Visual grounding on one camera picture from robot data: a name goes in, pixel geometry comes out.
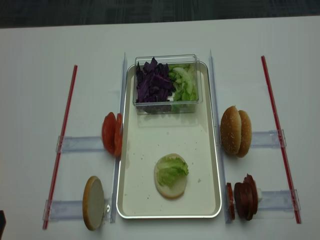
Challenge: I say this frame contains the green lettuce leaf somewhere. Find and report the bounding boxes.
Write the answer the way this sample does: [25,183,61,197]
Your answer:
[155,154,189,188]

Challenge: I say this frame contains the tomato slice rear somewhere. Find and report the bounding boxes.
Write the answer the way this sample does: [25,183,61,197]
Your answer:
[113,113,123,158]

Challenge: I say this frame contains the green lettuce pile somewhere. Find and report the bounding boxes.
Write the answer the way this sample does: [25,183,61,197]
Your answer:
[168,63,198,113]

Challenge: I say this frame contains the dark red meat slices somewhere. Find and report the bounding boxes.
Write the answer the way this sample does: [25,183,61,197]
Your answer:
[233,174,258,221]

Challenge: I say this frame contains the white meat pusher block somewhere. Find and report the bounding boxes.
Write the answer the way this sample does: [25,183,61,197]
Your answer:
[256,188,263,203]

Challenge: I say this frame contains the metal tray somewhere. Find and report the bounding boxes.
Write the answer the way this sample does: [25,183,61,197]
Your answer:
[116,63,222,219]

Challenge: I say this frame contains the purple cabbage pile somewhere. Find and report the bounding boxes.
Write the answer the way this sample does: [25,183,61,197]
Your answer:
[135,57,175,104]

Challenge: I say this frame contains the clear salad container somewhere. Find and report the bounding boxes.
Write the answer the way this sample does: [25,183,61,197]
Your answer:
[132,54,202,115]

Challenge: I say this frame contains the sesame bun top front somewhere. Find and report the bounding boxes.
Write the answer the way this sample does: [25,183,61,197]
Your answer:
[220,105,242,155]

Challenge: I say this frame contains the sesame bun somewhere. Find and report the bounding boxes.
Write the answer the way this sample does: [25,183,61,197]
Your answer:
[237,110,252,158]
[220,105,242,155]

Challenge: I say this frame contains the sesame bun top rear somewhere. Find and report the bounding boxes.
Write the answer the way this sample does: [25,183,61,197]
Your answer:
[237,110,252,158]

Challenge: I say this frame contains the clear left upper pusher track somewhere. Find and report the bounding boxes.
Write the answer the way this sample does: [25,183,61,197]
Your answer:
[56,136,105,153]

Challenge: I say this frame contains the clear pusher track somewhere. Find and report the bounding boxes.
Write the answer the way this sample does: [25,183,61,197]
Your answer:
[250,129,287,148]
[257,189,301,211]
[56,136,105,153]
[42,198,115,223]

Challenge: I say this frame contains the bun bottom standing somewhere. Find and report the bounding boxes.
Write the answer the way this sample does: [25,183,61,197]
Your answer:
[82,176,105,231]

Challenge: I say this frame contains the red sausage slice front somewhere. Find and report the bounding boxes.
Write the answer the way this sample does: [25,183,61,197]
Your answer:
[226,182,235,221]

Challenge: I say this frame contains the clear right upper pusher track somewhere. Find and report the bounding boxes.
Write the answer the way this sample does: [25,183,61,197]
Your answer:
[250,129,287,148]

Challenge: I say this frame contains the clear left lower pusher track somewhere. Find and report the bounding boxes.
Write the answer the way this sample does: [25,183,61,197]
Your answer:
[42,198,115,223]

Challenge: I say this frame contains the clear right lower pusher track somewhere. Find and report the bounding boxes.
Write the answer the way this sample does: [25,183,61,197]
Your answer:
[257,189,301,211]

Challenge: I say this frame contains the black object at edge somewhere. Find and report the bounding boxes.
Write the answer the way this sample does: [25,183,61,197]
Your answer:
[0,210,7,238]

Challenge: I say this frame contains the red left rail strip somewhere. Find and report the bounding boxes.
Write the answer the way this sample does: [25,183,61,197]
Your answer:
[42,65,78,230]

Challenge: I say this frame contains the red rail strip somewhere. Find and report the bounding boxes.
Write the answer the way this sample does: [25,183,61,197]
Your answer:
[260,55,302,224]
[42,65,78,230]

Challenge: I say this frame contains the red right rail strip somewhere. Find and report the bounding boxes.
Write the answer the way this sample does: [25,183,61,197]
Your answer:
[260,55,302,224]

